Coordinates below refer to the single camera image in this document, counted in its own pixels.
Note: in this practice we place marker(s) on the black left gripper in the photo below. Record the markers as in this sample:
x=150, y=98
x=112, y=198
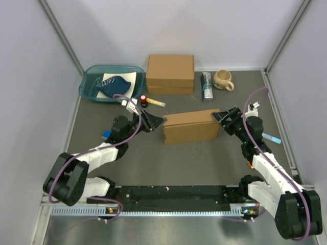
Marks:
x=153, y=121

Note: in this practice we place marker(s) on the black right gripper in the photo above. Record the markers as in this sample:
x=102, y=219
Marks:
x=235, y=115

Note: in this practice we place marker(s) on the brown cardboard box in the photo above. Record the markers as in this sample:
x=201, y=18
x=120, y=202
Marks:
x=190, y=127

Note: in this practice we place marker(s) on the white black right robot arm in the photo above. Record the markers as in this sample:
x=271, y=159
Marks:
x=296, y=211

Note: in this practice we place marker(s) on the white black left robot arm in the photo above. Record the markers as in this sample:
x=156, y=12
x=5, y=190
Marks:
x=68, y=180

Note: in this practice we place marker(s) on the lower folded cardboard box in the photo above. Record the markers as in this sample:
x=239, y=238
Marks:
x=170, y=90

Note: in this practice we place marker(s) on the folded cardboard box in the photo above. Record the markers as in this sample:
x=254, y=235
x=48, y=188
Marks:
x=170, y=71
x=170, y=90

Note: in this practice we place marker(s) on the blue toothpaste box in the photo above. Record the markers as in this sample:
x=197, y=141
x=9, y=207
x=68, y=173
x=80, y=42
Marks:
x=206, y=84

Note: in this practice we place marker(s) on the upper folded cardboard box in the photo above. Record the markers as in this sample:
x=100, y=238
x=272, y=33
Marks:
x=170, y=71

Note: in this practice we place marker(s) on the red black stamp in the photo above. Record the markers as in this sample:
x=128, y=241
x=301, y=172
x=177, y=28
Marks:
x=144, y=102

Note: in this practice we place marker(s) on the yellow highlighter marker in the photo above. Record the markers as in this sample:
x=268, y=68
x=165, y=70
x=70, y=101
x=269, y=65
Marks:
x=155, y=102

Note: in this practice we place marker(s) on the beige ceramic mug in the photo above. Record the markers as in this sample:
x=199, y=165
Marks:
x=222, y=80

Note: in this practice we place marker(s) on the blue small eraser block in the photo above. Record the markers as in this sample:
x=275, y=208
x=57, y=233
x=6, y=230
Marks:
x=106, y=134

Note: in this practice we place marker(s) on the light blue marker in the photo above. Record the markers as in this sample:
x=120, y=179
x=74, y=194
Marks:
x=271, y=138

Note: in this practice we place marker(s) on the dark blue shoe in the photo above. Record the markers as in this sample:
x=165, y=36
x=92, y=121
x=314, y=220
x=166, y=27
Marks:
x=113, y=85

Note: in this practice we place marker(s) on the teal plastic bin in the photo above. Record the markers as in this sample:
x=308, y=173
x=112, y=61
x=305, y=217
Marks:
x=87, y=89

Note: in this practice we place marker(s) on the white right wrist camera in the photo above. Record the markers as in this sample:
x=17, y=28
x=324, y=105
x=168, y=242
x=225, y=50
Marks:
x=252, y=110

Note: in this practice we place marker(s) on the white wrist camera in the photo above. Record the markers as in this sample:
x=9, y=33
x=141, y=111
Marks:
x=130, y=105
x=252, y=110

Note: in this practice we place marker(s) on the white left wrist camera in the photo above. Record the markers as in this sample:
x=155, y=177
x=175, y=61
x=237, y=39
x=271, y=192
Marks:
x=130, y=105

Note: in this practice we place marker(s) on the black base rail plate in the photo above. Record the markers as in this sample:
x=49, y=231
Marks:
x=176, y=198

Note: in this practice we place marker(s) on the grey slotted cable duct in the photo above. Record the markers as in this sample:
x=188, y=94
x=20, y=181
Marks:
x=233, y=210

